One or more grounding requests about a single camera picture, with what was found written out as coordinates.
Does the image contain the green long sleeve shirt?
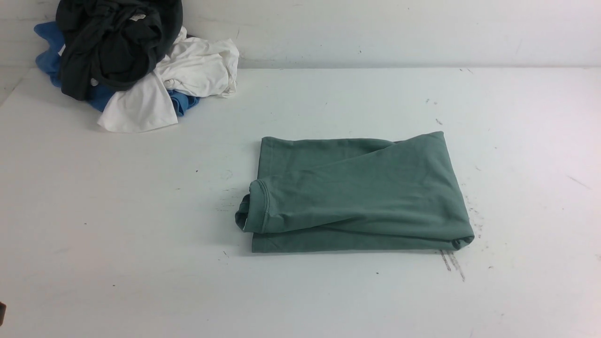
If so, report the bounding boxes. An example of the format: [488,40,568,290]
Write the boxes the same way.
[235,131,475,254]

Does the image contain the black crumpled garment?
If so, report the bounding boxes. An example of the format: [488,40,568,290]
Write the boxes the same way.
[55,0,183,101]

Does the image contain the blue crumpled garment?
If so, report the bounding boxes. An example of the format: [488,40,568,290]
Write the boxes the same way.
[34,21,201,117]

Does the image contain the white crumpled garment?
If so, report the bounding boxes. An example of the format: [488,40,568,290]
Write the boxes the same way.
[98,28,239,133]

